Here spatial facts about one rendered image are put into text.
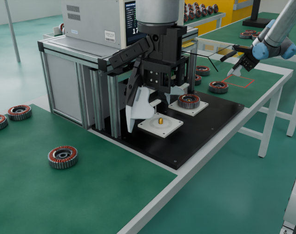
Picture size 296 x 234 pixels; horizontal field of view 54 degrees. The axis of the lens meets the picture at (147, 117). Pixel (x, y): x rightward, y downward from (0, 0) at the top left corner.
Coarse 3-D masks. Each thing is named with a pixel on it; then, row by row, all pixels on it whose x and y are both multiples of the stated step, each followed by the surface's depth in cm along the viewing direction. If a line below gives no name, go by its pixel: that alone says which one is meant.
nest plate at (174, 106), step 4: (172, 104) 149; (176, 104) 149; (200, 104) 149; (204, 104) 149; (208, 104) 151; (172, 108) 147; (176, 108) 146; (180, 108) 146; (184, 108) 146; (196, 108) 146; (200, 108) 146; (184, 112) 143; (188, 112) 142; (192, 112) 142; (196, 112) 142
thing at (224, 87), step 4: (212, 84) 171; (216, 84) 174; (220, 84) 174; (224, 84) 171; (212, 88) 168; (216, 88) 167; (220, 88) 167; (224, 88) 167; (220, 92) 168; (224, 92) 168
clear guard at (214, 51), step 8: (192, 40) 151; (200, 40) 151; (184, 48) 138; (192, 48) 138; (200, 48) 138; (208, 48) 138; (216, 48) 138; (224, 48) 138; (232, 48) 143; (208, 56) 128; (216, 56) 131; (232, 56) 140; (216, 64) 129; (224, 64) 133
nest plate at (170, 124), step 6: (156, 114) 140; (162, 114) 140; (150, 120) 135; (156, 120) 135; (168, 120) 135; (174, 120) 135; (138, 126) 132; (144, 126) 130; (150, 126) 130; (156, 126) 130; (162, 126) 130; (168, 126) 130; (174, 126) 130; (156, 132) 126; (162, 132) 126; (168, 132) 126
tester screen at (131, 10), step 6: (126, 6) 111; (132, 6) 114; (126, 12) 112; (132, 12) 114; (126, 18) 113; (132, 18) 116; (126, 24) 114; (132, 24) 117; (126, 30) 115; (132, 36) 119; (132, 42) 120
